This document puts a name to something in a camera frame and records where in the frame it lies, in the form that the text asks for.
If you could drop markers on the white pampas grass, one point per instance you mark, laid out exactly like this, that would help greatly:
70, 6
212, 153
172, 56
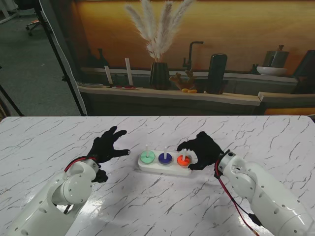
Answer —
157, 32

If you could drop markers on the black tripod stand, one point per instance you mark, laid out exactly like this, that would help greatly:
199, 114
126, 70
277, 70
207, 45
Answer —
9, 100
65, 68

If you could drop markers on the white bowl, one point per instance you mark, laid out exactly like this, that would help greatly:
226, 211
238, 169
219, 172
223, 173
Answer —
270, 71

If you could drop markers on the office chair base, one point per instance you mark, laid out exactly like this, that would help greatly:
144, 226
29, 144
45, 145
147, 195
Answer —
33, 25

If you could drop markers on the tall black cylinder appliance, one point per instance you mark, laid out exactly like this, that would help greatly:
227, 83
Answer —
217, 73

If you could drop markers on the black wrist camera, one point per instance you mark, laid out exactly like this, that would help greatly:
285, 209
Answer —
217, 174
99, 175

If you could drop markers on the stack of plates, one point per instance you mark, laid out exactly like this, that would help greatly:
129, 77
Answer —
89, 85

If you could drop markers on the dark angular box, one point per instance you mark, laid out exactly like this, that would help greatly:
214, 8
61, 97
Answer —
305, 73

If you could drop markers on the tall dark glass bottle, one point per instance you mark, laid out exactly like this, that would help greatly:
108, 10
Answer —
102, 60

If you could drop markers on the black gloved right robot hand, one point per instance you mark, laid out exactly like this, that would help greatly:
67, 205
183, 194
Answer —
206, 150

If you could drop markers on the brown coral figurine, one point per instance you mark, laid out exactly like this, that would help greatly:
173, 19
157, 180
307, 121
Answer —
183, 81

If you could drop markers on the orange fruit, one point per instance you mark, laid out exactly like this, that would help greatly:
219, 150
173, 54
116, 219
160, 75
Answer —
189, 91

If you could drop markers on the white Hanoi tower base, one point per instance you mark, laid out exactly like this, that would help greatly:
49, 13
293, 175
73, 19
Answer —
167, 170

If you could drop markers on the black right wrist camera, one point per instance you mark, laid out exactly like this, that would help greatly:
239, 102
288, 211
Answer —
217, 174

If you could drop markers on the grey board with bottle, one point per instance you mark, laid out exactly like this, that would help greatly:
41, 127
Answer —
275, 57

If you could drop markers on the white desk frame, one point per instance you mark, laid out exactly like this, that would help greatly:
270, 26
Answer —
9, 17

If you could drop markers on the short wooden counter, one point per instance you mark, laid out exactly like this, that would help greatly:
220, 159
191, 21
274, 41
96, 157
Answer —
285, 96

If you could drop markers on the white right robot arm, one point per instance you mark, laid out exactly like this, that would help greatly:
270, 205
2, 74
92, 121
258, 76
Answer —
258, 186

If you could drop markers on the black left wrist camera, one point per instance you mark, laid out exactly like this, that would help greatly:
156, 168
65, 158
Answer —
99, 175

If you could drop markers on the tall white candle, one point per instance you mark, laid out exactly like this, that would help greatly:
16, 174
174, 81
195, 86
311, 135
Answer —
129, 72

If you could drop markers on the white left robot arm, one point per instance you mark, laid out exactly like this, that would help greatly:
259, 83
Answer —
66, 191

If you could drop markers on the orange kitchen backdrop banner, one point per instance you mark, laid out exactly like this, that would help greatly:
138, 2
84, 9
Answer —
246, 29

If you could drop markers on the black kitchen faucet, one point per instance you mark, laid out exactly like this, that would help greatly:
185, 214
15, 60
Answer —
190, 54

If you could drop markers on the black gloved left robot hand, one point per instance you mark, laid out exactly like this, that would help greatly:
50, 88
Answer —
105, 150

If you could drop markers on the short white candle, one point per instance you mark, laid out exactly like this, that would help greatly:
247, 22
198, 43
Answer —
108, 75

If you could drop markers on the tray with red pieces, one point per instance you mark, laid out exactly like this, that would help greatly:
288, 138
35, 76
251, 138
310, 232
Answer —
123, 87

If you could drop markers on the dark ribbed vase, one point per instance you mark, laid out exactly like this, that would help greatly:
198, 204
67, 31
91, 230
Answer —
160, 76

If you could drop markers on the squat dark glass bottle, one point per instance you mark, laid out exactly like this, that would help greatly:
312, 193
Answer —
91, 60

